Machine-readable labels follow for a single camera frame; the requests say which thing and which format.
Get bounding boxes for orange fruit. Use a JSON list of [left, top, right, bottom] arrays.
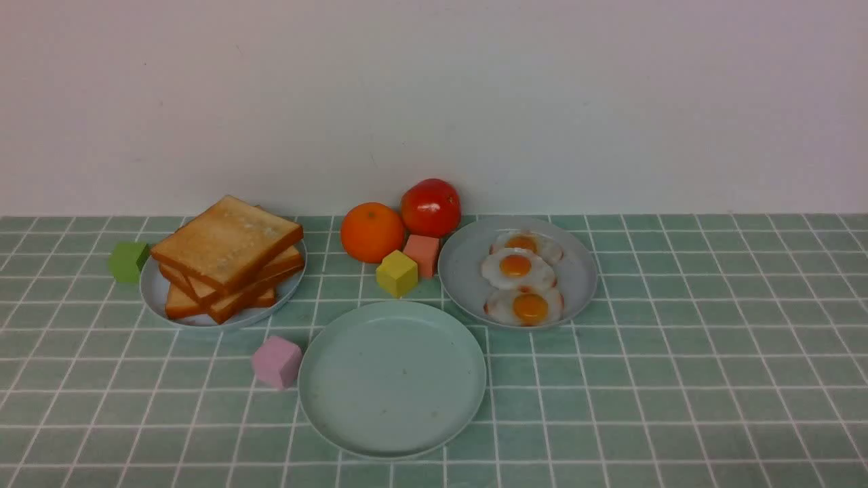
[[339, 203, 406, 264]]

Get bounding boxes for pink cube block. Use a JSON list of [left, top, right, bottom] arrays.
[[252, 335, 303, 390]]

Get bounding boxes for red tomato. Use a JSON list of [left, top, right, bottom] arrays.
[[400, 178, 462, 239]]

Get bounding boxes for green cube block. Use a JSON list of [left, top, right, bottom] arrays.
[[108, 241, 150, 283]]

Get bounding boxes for fried egg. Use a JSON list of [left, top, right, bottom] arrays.
[[484, 287, 564, 327], [480, 248, 557, 291], [489, 230, 564, 266]]

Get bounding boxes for grey egg plate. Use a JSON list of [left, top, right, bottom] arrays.
[[438, 216, 599, 330]]

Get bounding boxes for light blue bread plate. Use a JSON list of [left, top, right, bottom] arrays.
[[140, 240, 307, 331]]

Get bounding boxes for yellow cube block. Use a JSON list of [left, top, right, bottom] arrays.
[[376, 250, 418, 298]]

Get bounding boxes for salmon cube block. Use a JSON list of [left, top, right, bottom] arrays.
[[402, 234, 441, 280]]

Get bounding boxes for green empty plate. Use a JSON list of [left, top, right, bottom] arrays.
[[297, 300, 489, 460]]

